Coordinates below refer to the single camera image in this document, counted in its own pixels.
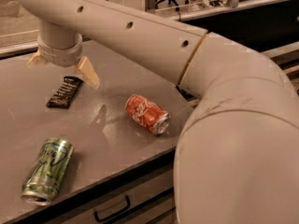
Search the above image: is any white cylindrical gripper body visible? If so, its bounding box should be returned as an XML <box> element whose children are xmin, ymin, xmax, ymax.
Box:
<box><xmin>37</xmin><ymin>35</ymin><xmax>82</xmax><ymax>67</ymax></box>

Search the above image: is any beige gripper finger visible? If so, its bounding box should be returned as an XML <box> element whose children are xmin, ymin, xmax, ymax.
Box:
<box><xmin>75</xmin><ymin>56</ymin><xmax>100</xmax><ymax>89</ymax></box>
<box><xmin>27</xmin><ymin>50</ymin><xmax>47</xmax><ymax>68</ymax></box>

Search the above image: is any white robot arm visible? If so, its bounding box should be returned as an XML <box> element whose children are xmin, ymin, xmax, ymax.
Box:
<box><xmin>18</xmin><ymin>0</ymin><xmax>299</xmax><ymax>224</ymax></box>

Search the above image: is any black rxbar chocolate bar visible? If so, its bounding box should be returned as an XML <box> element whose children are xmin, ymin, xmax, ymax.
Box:
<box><xmin>46</xmin><ymin>77</ymin><xmax>83</xmax><ymax>109</ymax></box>

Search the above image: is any red coca-cola can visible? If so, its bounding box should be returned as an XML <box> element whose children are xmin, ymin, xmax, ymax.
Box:
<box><xmin>125</xmin><ymin>94</ymin><xmax>170</xmax><ymax>135</ymax></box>

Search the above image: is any green lacroix can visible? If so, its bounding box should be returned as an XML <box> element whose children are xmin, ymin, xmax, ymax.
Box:
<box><xmin>21</xmin><ymin>137</ymin><xmax>74</xmax><ymax>206</ymax></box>

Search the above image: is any grey drawer with black handle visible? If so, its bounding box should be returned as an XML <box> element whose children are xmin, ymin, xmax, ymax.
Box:
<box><xmin>45</xmin><ymin>164</ymin><xmax>174</xmax><ymax>224</ymax></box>

